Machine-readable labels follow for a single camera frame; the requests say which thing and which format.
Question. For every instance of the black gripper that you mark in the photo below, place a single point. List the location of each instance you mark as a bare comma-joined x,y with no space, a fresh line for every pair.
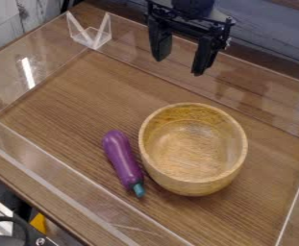
195,18

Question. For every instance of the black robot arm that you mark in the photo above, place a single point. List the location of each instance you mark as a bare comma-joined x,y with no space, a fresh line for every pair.
191,18

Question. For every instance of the brown wooden bowl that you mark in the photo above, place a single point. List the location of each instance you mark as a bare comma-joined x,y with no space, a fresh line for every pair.
193,147

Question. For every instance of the purple toy eggplant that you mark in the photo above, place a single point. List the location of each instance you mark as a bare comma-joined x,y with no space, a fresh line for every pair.
128,171

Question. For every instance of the yellow black device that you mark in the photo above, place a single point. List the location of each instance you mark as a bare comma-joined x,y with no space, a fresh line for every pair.
30,233

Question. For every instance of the clear acrylic tray wall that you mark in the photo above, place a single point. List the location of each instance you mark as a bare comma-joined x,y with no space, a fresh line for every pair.
64,94

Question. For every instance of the clear acrylic corner bracket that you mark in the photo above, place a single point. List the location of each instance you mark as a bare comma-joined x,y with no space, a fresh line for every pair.
89,37

